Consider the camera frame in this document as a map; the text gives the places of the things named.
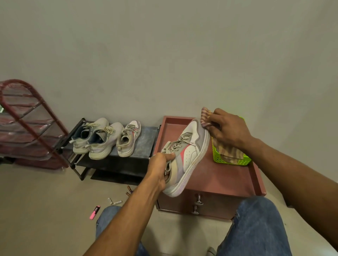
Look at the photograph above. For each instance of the person's right hand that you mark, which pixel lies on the person's right hand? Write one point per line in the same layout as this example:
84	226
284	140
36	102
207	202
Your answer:
231	129

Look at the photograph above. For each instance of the person's left hand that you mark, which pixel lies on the person's left hand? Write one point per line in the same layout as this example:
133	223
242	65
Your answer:
157	168

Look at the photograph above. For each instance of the striped yellow cleaning cloth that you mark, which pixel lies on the striped yellow cleaning cloth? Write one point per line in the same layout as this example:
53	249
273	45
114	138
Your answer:
227	153

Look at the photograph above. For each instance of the white pink sneaker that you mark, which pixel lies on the white pink sneaker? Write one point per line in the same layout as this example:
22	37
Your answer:
126	146
190	155

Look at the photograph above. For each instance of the red-brown drawer cabinet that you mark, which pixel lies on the red-brown drawer cabinet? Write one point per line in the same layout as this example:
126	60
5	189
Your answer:
224	176

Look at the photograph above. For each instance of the white battery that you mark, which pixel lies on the white battery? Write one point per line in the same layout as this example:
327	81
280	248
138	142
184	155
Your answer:
117	202
110	201

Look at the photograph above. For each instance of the grey-blue sneaker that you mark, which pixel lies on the grey-blue sneaker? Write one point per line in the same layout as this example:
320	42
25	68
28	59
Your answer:
101	123
113	133

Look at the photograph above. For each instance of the pink highlighter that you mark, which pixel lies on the pink highlighter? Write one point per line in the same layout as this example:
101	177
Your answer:
94	212

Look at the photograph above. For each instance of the person's right forearm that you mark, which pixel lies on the person's right forearm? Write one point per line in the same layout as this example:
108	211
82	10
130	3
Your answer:
290	179

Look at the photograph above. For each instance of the person's left forearm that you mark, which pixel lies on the person's left forearm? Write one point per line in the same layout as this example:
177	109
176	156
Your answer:
126	221

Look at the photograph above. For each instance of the person's grey slipper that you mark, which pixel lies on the person's grey slipper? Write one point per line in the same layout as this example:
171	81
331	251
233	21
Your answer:
211	251

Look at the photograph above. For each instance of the person's right leg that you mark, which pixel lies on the person's right leg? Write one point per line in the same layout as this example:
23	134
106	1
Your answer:
256	226

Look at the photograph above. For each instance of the black shoe rack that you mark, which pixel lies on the black shoe rack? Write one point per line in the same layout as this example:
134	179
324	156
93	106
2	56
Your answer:
144	142

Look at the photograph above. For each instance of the green plastic basket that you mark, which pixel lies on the green plastic basket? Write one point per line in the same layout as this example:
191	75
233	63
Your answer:
219	158

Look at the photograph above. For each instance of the red metal rack plastic-wrapped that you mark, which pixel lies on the red metal rack plastic-wrapped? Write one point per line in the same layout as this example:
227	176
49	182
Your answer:
26	132

